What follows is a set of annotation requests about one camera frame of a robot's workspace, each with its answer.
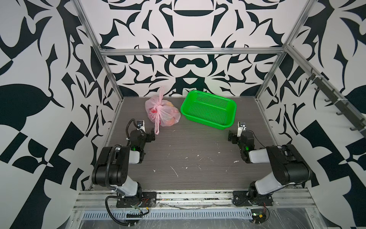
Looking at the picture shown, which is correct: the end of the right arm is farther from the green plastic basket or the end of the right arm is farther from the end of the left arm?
the end of the left arm

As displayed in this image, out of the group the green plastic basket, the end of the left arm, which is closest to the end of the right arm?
the green plastic basket

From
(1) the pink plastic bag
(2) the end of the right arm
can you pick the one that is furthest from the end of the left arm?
(2) the end of the right arm

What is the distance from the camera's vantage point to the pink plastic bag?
0.98 metres

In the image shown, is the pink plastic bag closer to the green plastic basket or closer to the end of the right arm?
the green plastic basket

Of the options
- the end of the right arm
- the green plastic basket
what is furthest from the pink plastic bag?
the end of the right arm

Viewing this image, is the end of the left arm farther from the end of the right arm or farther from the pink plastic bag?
the end of the right arm
